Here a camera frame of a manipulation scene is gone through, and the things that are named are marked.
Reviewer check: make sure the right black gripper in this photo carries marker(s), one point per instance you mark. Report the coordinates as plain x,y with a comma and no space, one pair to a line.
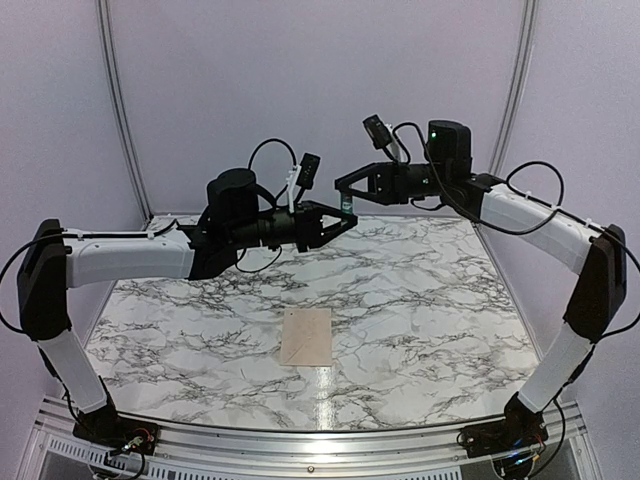
370,169

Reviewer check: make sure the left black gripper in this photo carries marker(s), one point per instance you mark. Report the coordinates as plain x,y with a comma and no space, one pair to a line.
348,221

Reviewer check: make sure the small green white sticker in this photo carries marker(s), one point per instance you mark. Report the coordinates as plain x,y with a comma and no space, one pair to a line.
346,203

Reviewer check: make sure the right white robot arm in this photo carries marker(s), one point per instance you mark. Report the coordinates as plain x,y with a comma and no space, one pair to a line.
592,257

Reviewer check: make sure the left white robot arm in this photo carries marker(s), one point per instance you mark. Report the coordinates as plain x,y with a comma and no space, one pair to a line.
59,259

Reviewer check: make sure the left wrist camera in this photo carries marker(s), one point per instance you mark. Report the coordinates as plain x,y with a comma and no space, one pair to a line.
300,179

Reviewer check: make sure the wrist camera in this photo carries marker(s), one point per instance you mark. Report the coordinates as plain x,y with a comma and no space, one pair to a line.
385,140
300,179

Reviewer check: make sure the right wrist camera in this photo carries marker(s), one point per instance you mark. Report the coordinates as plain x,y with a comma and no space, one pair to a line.
385,140

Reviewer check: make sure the right aluminium corner post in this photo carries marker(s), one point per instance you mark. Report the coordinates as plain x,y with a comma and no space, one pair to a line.
524,50

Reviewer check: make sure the aluminium corner post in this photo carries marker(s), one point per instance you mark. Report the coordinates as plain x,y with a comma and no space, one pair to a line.
122,124
524,50

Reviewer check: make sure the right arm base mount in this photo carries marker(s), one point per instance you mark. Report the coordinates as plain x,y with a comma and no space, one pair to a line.
519,428

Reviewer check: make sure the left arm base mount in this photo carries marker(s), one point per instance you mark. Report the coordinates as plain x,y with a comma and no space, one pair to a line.
107,427

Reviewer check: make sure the left aluminium corner post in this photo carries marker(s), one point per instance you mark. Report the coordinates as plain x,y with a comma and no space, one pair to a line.
122,124

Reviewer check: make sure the aluminium front rail frame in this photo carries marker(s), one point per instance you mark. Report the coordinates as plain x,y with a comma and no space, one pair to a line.
191,451

